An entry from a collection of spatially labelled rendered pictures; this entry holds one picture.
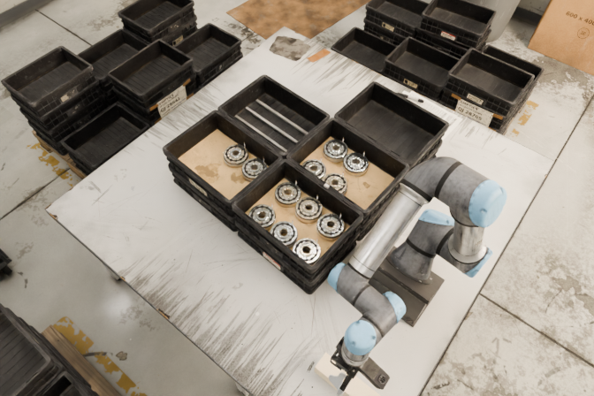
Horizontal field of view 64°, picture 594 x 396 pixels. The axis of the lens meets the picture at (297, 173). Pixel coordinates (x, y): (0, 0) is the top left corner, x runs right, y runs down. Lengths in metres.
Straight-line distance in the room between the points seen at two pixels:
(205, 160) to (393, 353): 1.05
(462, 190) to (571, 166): 2.28
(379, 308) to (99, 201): 1.33
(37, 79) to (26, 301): 1.26
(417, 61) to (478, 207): 2.08
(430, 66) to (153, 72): 1.72
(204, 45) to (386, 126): 1.57
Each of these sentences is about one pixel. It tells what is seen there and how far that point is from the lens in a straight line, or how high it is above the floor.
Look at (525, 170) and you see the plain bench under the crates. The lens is 2.36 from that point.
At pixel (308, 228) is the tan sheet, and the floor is 0.83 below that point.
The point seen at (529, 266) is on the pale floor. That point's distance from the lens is 2.95.
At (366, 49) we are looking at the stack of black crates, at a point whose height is 0.27.
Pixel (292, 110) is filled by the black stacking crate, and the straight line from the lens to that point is 2.17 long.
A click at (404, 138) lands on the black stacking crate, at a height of 0.83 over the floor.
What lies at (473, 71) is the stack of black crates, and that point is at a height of 0.49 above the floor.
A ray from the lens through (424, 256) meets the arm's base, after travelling 1.70.
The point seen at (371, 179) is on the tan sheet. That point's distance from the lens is 1.95.
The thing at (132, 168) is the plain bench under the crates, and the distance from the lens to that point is 2.24.
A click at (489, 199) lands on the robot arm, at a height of 1.43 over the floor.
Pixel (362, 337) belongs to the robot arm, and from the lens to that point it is 1.24.
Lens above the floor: 2.39
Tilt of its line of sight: 53 degrees down
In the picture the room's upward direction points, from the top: 1 degrees clockwise
